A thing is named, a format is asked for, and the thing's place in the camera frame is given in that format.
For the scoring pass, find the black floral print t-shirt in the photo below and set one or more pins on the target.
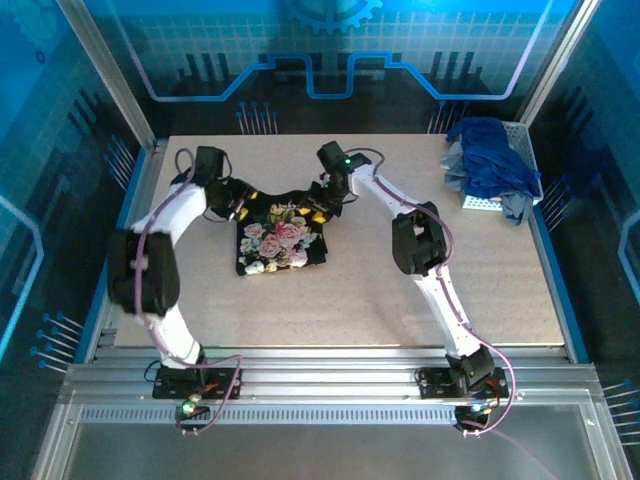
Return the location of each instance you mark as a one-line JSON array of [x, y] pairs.
[[280, 240]]

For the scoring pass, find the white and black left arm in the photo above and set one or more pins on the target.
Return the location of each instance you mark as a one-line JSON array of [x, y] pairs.
[[175, 212]]

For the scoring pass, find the grey t-shirt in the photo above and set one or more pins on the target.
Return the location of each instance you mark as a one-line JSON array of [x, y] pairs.
[[515, 207]]

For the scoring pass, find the white perforated plastic basket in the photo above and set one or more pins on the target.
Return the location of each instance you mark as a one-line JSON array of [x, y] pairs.
[[522, 140]]

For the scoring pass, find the blue table edge trim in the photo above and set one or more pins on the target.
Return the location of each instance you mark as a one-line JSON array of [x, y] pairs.
[[578, 340], [92, 330]]

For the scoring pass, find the small black controller board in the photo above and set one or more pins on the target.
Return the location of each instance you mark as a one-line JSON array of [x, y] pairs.
[[197, 412], [467, 415]]

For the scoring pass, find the steel tray panel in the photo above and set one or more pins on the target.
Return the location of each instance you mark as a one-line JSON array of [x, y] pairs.
[[325, 455]]

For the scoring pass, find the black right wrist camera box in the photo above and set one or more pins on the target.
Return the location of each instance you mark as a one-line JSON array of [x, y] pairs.
[[330, 155]]

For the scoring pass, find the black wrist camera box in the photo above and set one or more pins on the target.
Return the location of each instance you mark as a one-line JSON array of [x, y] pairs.
[[330, 155], [209, 161]]

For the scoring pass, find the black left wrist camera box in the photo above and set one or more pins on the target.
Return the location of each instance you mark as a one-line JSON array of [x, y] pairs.
[[209, 161]]

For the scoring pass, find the aluminium table side rail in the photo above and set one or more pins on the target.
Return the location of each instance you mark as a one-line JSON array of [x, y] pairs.
[[148, 170]]

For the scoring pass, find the aluminium frame cross rails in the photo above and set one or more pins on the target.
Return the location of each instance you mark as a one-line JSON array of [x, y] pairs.
[[325, 375]]

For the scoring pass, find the aluminium frame post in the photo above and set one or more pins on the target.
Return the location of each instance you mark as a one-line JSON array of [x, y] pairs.
[[556, 60], [107, 75]]

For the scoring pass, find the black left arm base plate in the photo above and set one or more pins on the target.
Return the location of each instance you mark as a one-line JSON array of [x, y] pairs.
[[165, 387]]

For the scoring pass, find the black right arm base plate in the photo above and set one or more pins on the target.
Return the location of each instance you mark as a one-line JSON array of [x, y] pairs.
[[430, 382]]

